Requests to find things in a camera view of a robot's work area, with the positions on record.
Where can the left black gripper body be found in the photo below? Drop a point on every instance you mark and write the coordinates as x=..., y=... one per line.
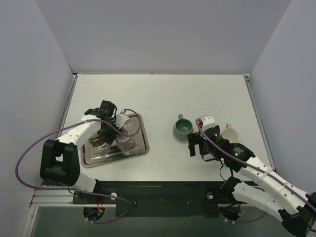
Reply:
x=108, y=132

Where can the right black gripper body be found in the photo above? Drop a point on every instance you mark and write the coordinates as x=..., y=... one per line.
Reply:
x=196, y=142

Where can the cream beige mug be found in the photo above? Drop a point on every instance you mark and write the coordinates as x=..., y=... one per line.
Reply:
x=96, y=140

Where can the teal glazed mug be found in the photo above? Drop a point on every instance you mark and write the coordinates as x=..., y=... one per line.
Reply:
x=182, y=129

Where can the mauve cylindrical mug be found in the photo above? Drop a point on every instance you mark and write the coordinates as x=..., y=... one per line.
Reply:
x=125, y=143

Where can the pink faceted mug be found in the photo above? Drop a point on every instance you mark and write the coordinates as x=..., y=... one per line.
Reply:
x=230, y=133

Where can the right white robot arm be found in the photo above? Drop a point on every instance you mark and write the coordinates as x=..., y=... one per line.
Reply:
x=294, y=208

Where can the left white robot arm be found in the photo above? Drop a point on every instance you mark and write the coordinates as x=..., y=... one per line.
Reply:
x=60, y=158

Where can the stainless steel tray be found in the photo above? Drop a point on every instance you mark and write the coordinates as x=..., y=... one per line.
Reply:
x=94, y=156

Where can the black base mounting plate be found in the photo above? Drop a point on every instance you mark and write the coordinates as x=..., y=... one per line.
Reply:
x=156, y=199

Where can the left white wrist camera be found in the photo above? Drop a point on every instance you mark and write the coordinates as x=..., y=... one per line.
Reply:
x=121, y=119

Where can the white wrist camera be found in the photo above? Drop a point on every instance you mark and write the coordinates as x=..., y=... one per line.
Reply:
x=121, y=119
x=206, y=122

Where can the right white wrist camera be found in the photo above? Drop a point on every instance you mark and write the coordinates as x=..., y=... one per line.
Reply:
x=206, y=122

